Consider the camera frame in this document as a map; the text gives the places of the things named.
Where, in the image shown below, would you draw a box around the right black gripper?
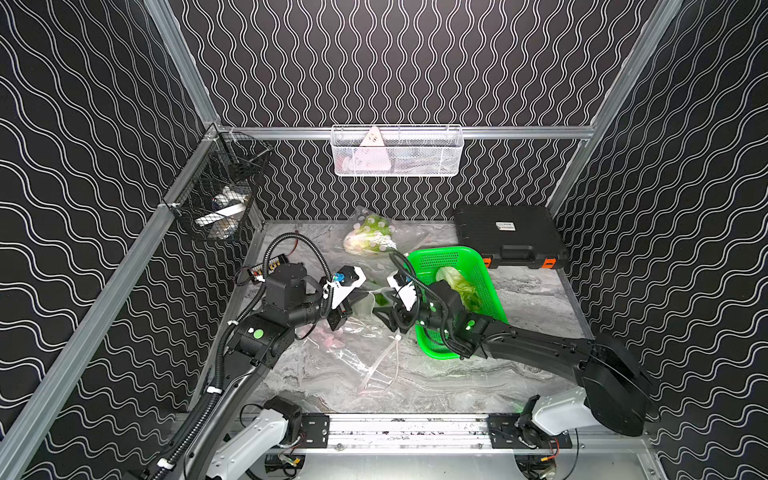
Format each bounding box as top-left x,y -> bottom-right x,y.
371,286 -> 452,338

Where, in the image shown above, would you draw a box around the bagged chinese cabbage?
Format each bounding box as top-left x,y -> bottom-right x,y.
347,281 -> 407,326
342,206 -> 430,257

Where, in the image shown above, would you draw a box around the zip-top bag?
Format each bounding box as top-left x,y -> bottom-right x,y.
309,317 -> 404,396

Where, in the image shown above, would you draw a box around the green plastic basket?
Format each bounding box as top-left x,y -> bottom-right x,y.
407,246 -> 508,360

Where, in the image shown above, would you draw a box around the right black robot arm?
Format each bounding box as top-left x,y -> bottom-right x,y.
374,247 -> 655,447

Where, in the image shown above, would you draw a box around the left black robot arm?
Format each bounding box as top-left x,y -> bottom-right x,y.
128,232 -> 366,479

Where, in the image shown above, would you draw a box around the pink triangle card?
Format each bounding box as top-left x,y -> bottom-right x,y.
348,126 -> 392,173

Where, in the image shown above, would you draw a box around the white items in black basket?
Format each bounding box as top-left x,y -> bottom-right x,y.
194,186 -> 251,240

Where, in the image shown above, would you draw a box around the black tool case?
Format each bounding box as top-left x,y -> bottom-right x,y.
454,205 -> 570,269

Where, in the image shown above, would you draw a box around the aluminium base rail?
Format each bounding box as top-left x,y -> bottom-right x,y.
167,411 -> 652,454

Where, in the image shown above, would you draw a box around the white wire wall basket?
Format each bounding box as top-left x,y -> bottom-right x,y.
330,124 -> 465,177

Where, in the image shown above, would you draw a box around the black wire wall basket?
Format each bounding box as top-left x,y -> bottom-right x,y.
170,132 -> 275,244

